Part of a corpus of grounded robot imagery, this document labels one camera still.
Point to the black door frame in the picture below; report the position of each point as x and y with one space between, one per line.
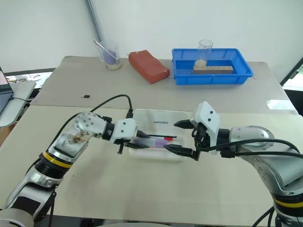
292 73

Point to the white fluffy ball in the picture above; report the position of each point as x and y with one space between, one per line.
200 63

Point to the thin red capped marker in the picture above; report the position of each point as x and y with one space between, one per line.
168 138

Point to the purple capped marker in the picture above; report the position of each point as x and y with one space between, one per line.
159 143

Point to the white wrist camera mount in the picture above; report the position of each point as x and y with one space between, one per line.
209 113
123 129

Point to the clear glass beaker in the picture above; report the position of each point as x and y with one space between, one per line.
205 50

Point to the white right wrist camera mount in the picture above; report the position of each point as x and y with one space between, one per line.
209 113

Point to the red brick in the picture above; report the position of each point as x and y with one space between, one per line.
148 66

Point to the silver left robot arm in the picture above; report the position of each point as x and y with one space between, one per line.
85 124

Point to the metal wall conduit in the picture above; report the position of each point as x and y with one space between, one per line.
94 19

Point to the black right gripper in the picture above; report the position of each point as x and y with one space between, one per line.
201 138

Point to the wooden block with holes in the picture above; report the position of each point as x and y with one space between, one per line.
213 70

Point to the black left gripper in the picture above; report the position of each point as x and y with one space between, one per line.
121 144

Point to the metal stirring rod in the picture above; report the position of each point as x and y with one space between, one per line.
104 48

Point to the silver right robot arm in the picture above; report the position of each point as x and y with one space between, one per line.
260 134

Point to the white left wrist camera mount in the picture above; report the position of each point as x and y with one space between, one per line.
123 129

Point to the clear plastic pencil case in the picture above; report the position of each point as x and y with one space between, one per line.
161 116

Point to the blue plastic bin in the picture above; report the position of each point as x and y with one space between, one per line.
213 79

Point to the small black clip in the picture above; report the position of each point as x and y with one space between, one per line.
86 96

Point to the grey laptop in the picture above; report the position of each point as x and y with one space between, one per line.
4 94

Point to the glass beaker with purple content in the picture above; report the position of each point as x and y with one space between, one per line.
110 55

